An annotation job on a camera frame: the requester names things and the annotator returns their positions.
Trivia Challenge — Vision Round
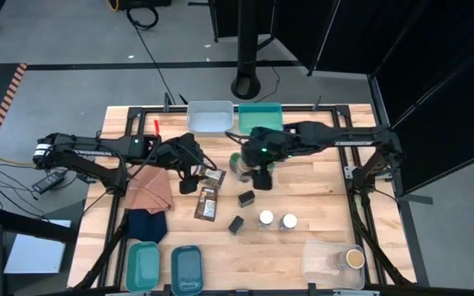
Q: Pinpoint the black curtain partition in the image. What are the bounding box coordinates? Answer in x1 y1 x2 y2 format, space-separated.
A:
210 0 474 194

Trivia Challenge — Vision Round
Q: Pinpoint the orange black striped tape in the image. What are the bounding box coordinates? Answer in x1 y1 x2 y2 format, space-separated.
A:
0 63 28 155

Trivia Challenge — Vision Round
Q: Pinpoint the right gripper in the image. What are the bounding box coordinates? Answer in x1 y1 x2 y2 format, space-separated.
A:
240 126 294 192

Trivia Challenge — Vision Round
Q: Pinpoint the green label oregano jar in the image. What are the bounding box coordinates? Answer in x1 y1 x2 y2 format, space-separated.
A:
228 151 243 174

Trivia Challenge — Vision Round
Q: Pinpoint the light teal tray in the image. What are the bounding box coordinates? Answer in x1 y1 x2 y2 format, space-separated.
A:
125 241 162 293

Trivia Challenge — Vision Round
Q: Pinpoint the teal plastic bin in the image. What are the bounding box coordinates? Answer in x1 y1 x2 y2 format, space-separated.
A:
237 102 284 135

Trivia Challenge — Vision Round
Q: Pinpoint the white plastic bin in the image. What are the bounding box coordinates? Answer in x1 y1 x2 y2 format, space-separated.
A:
185 100 235 134

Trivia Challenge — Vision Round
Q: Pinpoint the clear plastic bin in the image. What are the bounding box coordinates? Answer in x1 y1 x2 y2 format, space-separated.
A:
301 239 366 290

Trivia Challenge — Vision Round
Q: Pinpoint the pink cloth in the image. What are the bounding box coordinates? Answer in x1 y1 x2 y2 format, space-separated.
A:
123 164 175 215

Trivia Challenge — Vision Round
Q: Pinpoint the brown spice packet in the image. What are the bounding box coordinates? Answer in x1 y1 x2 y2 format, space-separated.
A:
193 187 219 223
197 164 227 190

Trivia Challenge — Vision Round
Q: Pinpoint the black power adapter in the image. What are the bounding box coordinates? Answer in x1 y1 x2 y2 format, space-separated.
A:
31 170 66 195

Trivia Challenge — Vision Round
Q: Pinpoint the black column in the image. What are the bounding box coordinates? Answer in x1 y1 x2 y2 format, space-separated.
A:
230 0 263 100

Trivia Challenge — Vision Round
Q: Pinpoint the black pepper tin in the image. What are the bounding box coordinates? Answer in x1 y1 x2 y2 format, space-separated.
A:
238 189 257 209
227 215 245 236

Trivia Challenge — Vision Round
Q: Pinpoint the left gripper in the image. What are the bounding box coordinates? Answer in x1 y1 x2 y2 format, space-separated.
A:
165 132 217 196

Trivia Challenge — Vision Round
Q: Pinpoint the black floor cable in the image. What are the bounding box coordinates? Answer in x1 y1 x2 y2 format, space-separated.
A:
125 6 177 106

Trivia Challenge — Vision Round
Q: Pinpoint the white lid bagel seasoning jar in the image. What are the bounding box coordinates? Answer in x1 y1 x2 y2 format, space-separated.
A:
258 210 275 230
279 213 299 232

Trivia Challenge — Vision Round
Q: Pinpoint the navy cloth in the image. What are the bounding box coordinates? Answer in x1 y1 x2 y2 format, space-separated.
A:
126 208 168 243

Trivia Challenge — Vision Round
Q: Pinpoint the dark teal tray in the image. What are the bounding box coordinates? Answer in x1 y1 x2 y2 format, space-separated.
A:
170 245 204 296

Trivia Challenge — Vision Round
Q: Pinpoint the white board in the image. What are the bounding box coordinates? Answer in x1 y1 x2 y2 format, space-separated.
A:
4 220 72 275

